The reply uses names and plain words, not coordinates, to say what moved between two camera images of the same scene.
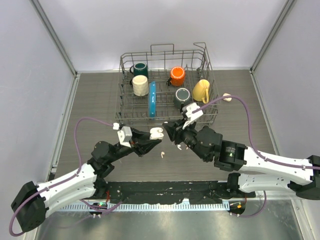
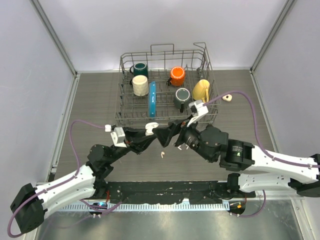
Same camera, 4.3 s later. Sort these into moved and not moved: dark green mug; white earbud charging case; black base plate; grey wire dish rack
Moved: white earbud charging case
Not moved: dark green mug; black base plate; grey wire dish rack
